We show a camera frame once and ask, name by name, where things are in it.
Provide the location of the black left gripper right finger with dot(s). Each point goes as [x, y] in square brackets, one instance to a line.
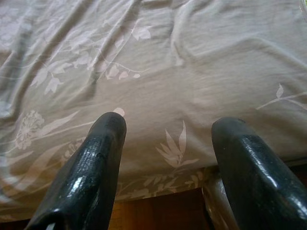
[254, 179]

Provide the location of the beige floral bed sheet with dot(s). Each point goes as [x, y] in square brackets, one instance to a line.
[168, 83]

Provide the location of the silver robot left leg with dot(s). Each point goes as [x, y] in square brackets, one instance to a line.
[216, 198]

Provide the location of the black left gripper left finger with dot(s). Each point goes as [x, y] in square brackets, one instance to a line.
[88, 172]

